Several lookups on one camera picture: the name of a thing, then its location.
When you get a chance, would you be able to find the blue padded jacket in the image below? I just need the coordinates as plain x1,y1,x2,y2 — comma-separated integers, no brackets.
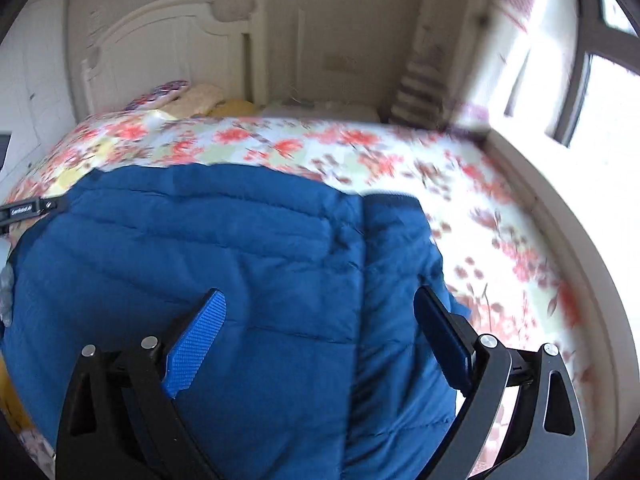
0,164,473,480

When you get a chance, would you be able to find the floral bed sheet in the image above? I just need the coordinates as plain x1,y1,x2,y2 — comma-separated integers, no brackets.
5,109,613,480

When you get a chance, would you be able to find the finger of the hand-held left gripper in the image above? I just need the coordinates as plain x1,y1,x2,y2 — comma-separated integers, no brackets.
0,195,69,235

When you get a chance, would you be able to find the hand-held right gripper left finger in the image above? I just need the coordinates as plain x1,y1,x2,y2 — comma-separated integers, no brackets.
56,288,227,480

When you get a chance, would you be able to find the cream fluffy blanket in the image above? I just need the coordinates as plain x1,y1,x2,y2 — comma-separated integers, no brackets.
162,84,227,118

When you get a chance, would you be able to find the white wardrobe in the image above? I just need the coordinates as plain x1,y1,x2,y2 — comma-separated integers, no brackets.
0,0,78,191

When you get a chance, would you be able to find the floral patterned pillow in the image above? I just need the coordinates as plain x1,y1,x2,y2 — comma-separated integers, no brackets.
122,79,190,111

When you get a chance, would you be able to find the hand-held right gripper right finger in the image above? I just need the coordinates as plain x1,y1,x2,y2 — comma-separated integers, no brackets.
414,286,589,480

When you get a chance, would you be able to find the yellow pillow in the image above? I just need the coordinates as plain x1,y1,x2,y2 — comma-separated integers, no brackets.
207,100,262,119

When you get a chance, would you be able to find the sheer patterned curtain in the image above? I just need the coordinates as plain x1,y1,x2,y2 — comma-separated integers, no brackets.
450,0,583,133

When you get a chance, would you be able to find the beige curtain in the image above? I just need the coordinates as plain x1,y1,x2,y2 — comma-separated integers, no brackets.
389,0,496,126

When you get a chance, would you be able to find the window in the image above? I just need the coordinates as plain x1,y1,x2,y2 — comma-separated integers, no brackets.
500,0,640,166

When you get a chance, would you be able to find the white bed headboard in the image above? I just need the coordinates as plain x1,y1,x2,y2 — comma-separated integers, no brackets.
80,0,268,116

